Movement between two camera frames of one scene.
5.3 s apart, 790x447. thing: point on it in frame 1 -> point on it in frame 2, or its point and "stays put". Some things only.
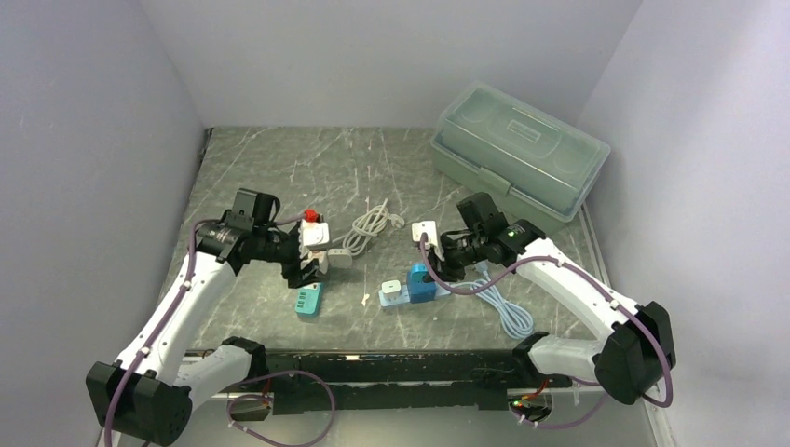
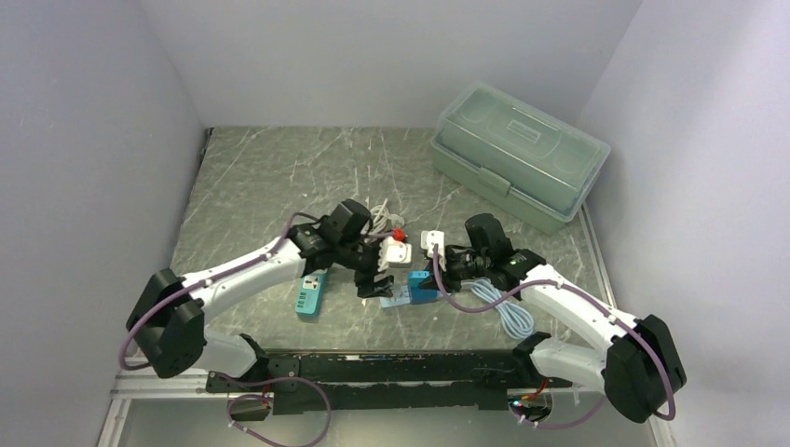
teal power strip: (308, 298) stays put
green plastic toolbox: (534, 162) stays put
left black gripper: (296, 276) -> (374, 289)
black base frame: (321, 382) stays put
